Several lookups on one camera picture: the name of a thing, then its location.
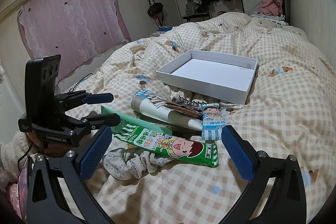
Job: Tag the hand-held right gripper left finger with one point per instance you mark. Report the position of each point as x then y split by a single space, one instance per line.
94 153

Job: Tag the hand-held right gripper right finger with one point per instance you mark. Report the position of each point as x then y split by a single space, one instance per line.
237 155

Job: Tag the mint green tube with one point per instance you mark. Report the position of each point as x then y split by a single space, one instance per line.
123 121

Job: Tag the black chair with clothes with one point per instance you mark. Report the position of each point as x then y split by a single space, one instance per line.
195 15

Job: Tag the white cream tube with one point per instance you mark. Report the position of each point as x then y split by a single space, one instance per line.
155 109

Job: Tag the grey speckled sock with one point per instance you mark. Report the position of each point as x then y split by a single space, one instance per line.
123 163

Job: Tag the person's left forearm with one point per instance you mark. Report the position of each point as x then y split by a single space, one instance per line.
11 150

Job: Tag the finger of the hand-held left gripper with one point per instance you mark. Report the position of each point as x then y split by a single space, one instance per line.
101 98
105 120

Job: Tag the blue candy packet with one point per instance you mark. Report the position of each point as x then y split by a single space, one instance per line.
211 121
144 95

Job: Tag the green candy packet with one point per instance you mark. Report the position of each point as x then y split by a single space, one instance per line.
183 148

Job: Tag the person's pink floral clothing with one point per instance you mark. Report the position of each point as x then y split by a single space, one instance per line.
17 195

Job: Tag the pink lace curtain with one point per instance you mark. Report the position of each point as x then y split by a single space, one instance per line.
65 29

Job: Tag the patterned pillow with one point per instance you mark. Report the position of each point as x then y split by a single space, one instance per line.
267 19

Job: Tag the pink crumpled cloth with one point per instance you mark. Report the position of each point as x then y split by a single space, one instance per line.
271 5

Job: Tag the person's left hand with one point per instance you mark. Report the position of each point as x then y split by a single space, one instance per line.
53 151

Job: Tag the checkered printed blanket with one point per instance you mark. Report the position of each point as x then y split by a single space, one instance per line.
275 108

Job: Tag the white shallow box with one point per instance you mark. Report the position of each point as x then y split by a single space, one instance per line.
210 71

